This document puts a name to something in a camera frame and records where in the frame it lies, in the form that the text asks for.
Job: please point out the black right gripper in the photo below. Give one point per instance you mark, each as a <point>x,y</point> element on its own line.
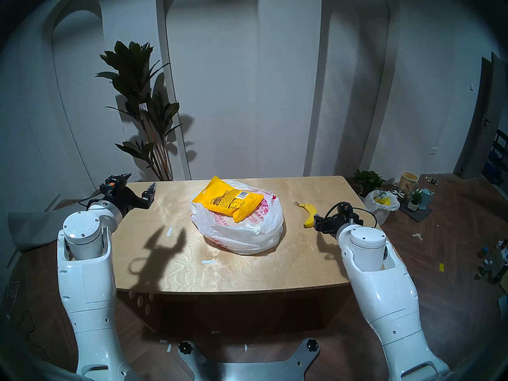
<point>327,225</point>

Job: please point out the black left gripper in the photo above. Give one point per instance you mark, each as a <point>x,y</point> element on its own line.
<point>125,201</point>

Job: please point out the yellow banana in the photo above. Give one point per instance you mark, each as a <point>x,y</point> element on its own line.
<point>310,213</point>

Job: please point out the yellow snack bag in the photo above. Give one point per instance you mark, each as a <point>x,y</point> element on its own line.
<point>228,199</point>

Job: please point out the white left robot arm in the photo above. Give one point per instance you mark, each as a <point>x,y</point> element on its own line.
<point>89,273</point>

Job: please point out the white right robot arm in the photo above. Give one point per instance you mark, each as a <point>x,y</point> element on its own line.
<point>381,289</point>

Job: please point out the white bag-lined waste bin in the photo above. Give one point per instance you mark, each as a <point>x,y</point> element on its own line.
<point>381,207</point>

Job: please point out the white red-printed plastic bag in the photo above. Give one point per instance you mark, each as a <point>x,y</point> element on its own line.
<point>242,235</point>

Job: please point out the small bushy green plant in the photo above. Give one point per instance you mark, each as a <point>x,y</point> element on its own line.
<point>369,179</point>

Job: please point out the light wooden table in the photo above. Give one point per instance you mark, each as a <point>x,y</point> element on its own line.
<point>258,265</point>

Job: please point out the tiny plant in white pot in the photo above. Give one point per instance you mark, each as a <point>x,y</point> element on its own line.
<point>414,199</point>

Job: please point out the dark floor mat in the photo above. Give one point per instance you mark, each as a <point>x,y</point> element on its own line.
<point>418,215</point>

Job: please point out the beige ceramic pot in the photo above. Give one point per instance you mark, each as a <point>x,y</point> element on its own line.
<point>408,179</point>

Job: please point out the teal watering can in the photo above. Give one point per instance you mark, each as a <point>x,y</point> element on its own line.
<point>426,197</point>

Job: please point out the grey cloth on floor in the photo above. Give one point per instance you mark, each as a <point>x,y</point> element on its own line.
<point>35,225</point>

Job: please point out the tall dark-leaved potted plant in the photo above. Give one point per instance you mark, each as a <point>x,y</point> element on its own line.
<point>135,78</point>

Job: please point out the small bottle on floor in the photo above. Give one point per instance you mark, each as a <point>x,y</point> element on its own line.
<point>431,181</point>

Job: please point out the small bottles and clutter pile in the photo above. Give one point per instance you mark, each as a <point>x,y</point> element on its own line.
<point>492,261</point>

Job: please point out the dark grey door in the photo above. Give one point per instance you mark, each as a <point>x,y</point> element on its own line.
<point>476,126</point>

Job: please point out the dark shelf rack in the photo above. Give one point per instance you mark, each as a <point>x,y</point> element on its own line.
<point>498,158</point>

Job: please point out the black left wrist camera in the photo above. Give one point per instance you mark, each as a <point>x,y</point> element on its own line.
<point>110,185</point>

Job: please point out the black knob on base plate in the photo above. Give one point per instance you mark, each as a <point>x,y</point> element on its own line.
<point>312,345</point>
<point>185,347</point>

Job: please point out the grey metal robot base plate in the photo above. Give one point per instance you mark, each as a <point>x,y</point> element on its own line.
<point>246,368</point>

